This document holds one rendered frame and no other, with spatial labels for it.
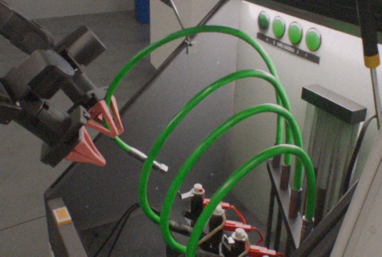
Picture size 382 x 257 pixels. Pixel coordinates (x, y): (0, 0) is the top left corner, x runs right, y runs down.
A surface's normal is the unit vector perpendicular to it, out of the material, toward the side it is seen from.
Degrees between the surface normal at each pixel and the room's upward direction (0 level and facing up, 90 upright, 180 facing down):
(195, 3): 90
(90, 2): 90
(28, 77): 55
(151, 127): 90
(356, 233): 76
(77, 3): 90
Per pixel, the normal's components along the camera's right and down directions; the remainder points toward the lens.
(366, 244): -0.85, -0.06
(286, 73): -0.89, 0.17
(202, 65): 0.46, 0.37
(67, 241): 0.03, -0.91
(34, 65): -0.33, -0.22
